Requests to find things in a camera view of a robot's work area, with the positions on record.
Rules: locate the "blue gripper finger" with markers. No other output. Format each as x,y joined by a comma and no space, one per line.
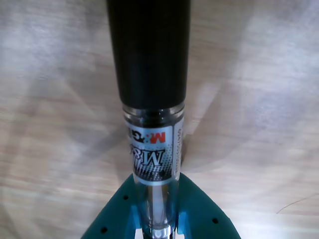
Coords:
117,211
202,214

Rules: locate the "black retractable pen silver label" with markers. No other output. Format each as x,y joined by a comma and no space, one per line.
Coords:
149,62

